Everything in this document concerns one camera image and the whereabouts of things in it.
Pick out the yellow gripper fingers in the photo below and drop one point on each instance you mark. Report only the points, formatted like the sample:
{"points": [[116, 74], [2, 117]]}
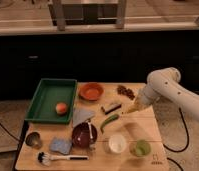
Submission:
{"points": [[139, 106]]}

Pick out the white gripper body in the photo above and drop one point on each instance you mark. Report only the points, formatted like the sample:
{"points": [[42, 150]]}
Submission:
{"points": [[147, 95]]}

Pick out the yellow banana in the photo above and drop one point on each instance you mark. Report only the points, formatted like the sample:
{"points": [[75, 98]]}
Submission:
{"points": [[132, 109]]}

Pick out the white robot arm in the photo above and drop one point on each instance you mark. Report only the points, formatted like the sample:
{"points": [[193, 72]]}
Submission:
{"points": [[165, 82]]}

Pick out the orange red bowl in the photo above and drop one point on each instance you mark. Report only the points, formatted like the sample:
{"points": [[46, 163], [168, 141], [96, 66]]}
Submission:
{"points": [[91, 91]]}

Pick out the dark red bowl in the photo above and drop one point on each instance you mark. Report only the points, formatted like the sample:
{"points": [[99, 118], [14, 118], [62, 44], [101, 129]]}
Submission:
{"points": [[81, 137]]}

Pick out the bunch of dark grapes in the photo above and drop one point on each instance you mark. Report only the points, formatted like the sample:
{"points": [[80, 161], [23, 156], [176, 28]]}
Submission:
{"points": [[122, 90]]}

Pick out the green pepper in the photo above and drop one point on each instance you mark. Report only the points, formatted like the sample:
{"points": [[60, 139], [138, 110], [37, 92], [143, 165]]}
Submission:
{"points": [[108, 120]]}

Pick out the black rectangular eraser block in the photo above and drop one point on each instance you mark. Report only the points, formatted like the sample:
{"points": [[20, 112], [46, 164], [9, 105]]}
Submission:
{"points": [[111, 107]]}

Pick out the green cup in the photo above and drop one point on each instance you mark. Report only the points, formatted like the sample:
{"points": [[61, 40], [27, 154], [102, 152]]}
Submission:
{"points": [[141, 148]]}

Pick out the white cup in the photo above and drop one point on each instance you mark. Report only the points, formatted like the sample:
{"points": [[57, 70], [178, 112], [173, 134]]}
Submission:
{"points": [[117, 143]]}

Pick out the white spoon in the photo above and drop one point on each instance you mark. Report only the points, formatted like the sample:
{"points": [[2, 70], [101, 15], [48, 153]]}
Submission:
{"points": [[90, 130]]}

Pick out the grey cloth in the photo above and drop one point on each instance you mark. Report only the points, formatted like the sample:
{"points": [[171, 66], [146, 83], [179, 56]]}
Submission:
{"points": [[80, 115]]}

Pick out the orange peach fruit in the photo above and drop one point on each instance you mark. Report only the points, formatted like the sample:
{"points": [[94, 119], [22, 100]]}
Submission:
{"points": [[61, 108]]}

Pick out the blue sponge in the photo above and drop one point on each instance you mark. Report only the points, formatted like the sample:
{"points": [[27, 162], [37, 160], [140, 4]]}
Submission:
{"points": [[62, 146]]}

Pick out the green plastic tray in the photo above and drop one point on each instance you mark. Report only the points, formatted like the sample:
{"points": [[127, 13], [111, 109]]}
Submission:
{"points": [[48, 94]]}

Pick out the white dish brush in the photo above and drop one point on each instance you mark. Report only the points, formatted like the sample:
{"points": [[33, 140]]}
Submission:
{"points": [[46, 158]]}

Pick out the metal cup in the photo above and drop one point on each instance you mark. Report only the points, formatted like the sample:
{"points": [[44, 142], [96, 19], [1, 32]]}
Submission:
{"points": [[33, 140]]}

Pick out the wooden chair frame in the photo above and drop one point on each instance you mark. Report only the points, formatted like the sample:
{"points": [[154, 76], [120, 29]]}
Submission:
{"points": [[87, 12]]}

